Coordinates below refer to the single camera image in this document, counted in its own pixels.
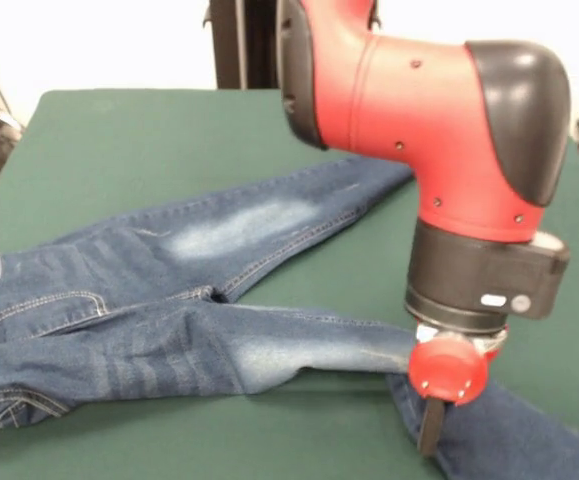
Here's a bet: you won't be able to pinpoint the dark green table cloth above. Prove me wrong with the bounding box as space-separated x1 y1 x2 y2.
0 87 579 480

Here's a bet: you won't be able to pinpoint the blue denim jeans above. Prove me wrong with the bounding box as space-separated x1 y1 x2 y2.
0 154 579 480

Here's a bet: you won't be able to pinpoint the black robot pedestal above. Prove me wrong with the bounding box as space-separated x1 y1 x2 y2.
201 0 383 90

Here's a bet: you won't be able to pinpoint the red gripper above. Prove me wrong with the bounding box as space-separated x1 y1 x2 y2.
407 323 511 457

